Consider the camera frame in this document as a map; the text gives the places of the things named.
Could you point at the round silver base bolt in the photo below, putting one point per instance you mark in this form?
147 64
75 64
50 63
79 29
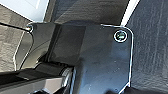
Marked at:
120 35
29 28

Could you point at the thick grey torso limb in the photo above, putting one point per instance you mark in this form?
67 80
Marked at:
33 80

